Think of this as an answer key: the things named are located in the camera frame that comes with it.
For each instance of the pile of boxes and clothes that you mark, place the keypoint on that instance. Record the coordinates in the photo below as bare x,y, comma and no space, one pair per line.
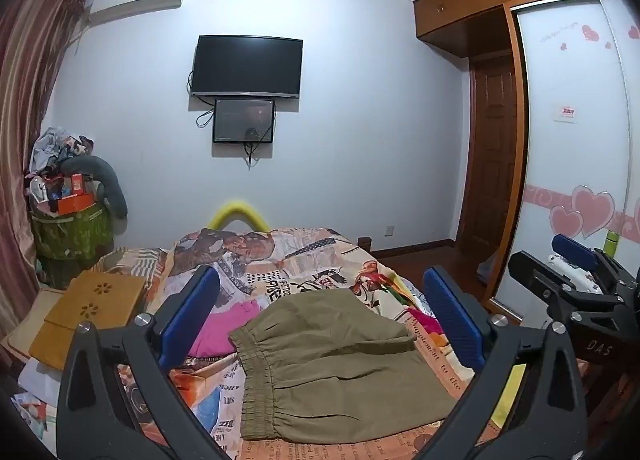
60,175

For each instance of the yellow foam tube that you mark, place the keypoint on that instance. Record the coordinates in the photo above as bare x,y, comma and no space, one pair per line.
240,210

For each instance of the pink cloth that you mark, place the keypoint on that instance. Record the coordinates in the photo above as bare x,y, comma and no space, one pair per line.
225,330

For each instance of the wooden bed post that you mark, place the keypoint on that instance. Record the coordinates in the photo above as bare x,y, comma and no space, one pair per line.
365,242

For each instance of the printed blanket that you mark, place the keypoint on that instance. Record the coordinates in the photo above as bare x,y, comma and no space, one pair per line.
300,260

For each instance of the olive green pants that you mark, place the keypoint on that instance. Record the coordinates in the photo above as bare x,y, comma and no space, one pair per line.
340,360

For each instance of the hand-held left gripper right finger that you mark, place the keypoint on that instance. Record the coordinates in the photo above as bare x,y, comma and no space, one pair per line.
452,320

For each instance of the grey plush toy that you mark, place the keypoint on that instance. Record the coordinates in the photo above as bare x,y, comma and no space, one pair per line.
112,185

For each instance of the wooden wardrobe with heart stickers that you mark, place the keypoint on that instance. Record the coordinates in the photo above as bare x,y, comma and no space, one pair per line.
560,165

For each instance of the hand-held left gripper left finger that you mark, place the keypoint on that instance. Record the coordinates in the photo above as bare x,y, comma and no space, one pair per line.
192,312

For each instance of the small black wall monitor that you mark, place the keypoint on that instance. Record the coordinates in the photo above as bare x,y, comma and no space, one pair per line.
243,120

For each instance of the green fabric hamper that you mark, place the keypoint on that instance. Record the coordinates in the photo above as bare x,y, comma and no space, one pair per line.
70,240

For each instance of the brown wooden door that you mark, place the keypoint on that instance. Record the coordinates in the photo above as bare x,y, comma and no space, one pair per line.
492,155

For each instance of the striped red curtain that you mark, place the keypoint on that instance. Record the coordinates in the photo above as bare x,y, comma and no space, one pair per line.
30,90

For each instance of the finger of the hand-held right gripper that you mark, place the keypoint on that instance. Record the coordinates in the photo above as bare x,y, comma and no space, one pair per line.
575,247
532,275

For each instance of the black wall television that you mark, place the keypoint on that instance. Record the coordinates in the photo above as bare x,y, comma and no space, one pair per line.
247,65

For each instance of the scattered papers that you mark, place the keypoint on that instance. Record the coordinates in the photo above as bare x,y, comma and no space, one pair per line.
35,405

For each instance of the green bottle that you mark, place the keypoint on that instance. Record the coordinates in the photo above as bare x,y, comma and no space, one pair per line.
611,242

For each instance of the wooden lap desk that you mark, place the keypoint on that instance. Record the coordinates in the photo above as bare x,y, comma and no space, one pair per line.
85,315

